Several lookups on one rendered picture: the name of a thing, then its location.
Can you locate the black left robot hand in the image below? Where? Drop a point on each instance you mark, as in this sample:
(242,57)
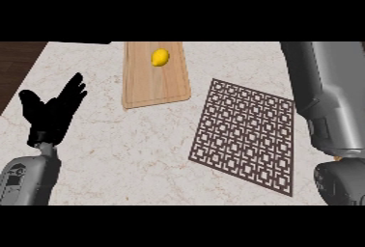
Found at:
(49,114)

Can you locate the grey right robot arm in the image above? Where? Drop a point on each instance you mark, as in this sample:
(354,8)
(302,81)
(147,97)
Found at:
(329,109)

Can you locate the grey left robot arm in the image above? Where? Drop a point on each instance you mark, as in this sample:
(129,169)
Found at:
(29,180)

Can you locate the yellow lemon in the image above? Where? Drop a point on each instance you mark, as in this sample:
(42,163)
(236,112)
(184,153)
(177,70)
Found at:
(160,57)

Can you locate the brown lattice placemat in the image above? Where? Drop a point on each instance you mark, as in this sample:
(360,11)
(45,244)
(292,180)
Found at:
(245,135)

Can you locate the wooden cutting board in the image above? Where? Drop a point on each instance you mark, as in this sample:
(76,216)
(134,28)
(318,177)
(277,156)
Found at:
(154,78)

